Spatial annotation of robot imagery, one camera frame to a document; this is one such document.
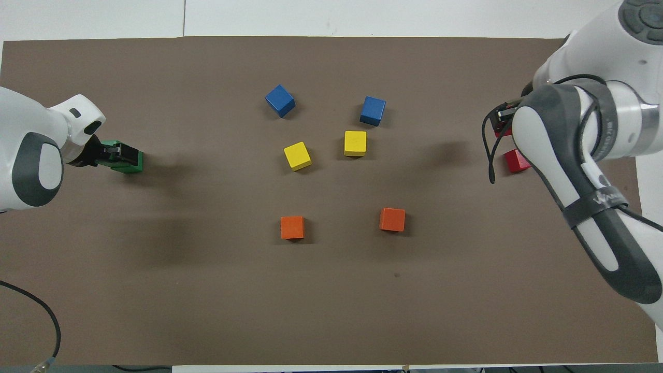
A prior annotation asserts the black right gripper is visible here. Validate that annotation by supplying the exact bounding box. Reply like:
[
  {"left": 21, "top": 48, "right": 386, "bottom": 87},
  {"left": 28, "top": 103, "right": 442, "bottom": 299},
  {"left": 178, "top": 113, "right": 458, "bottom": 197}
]
[{"left": 494, "top": 82, "right": 535, "bottom": 131}]

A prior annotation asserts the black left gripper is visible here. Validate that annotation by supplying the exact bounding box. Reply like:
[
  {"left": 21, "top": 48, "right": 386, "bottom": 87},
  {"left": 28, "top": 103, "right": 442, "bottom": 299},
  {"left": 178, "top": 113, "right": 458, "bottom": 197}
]
[{"left": 66, "top": 135, "right": 141, "bottom": 168}]

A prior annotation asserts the green wooden cube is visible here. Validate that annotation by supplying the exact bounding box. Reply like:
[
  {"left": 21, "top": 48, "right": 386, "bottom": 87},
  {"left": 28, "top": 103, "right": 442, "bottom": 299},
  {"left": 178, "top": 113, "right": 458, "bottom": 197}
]
[
  {"left": 120, "top": 151, "right": 145, "bottom": 175},
  {"left": 97, "top": 139, "right": 142, "bottom": 169}
]

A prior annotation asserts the blue wooden cube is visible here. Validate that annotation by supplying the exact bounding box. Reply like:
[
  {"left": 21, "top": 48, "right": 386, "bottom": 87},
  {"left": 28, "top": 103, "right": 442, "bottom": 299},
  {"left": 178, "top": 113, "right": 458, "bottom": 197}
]
[
  {"left": 265, "top": 84, "right": 296, "bottom": 118},
  {"left": 359, "top": 96, "right": 387, "bottom": 127}
]

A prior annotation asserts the yellow wooden cube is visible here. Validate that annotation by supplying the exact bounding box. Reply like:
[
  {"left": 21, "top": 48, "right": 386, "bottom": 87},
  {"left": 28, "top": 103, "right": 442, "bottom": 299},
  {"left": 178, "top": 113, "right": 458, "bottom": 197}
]
[
  {"left": 283, "top": 141, "right": 312, "bottom": 171},
  {"left": 344, "top": 131, "right": 367, "bottom": 157}
]

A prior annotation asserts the orange wooden cube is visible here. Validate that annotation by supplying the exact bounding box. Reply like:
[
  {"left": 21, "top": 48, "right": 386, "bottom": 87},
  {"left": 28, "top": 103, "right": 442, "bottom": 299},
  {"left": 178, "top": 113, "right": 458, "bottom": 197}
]
[
  {"left": 280, "top": 216, "right": 306, "bottom": 240},
  {"left": 379, "top": 207, "right": 406, "bottom": 232}
]

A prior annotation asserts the brown table mat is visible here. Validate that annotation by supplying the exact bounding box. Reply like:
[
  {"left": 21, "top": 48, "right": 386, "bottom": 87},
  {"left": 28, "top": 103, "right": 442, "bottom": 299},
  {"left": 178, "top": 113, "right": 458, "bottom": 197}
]
[{"left": 0, "top": 36, "right": 659, "bottom": 366}]

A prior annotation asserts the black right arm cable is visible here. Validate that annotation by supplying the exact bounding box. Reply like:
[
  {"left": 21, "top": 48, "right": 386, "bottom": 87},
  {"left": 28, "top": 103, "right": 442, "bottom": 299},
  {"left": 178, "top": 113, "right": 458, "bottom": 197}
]
[{"left": 481, "top": 74, "right": 622, "bottom": 185}]

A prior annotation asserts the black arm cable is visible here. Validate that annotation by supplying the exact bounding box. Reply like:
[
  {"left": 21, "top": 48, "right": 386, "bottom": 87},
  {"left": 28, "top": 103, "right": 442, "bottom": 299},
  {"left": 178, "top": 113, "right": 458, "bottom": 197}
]
[
  {"left": 0, "top": 280, "right": 62, "bottom": 373},
  {"left": 481, "top": 74, "right": 622, "bottom": 185}
]

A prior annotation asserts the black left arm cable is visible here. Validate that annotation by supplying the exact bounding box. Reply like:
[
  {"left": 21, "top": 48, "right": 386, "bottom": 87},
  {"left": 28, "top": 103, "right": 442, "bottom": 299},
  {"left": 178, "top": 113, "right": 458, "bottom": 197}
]
[{"left": 0, "top": 280, "right": 62, "bottom": 373}]

